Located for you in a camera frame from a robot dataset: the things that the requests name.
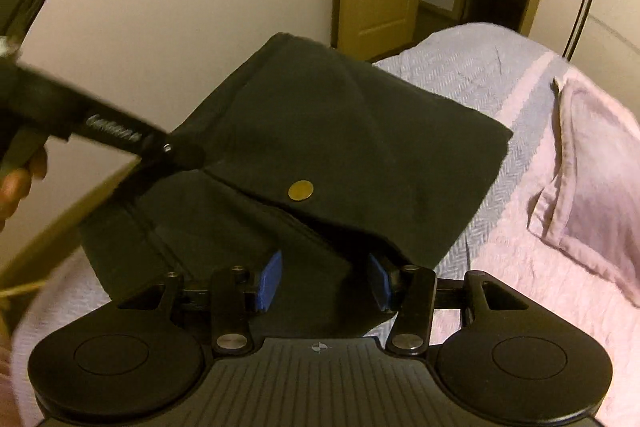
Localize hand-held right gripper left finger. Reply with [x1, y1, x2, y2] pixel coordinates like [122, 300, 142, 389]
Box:
[116, 251, 284, 356]

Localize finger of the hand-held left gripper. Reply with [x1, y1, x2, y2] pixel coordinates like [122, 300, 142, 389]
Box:
[113, 152, 169, 204]
[144, 131, 209, 173]

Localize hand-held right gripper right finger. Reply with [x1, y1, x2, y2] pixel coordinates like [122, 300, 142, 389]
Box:
[367, 252, 530, 356]

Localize black pants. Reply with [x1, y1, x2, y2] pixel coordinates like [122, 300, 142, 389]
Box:
[80, 32, 515, 339]

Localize person's left hand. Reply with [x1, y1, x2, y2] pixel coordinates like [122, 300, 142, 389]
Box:
[0, 146, 50, 233]

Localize bed with lilac grey duvet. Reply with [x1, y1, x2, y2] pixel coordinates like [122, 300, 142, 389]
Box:
[10, 22, 640, 427]

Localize thin yellow stick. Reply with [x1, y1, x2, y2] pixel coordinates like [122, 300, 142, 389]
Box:
[0, 279, 51, 299]

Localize pink pillow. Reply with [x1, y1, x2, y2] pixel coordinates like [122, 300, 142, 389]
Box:
[527, 74, 640, 299]

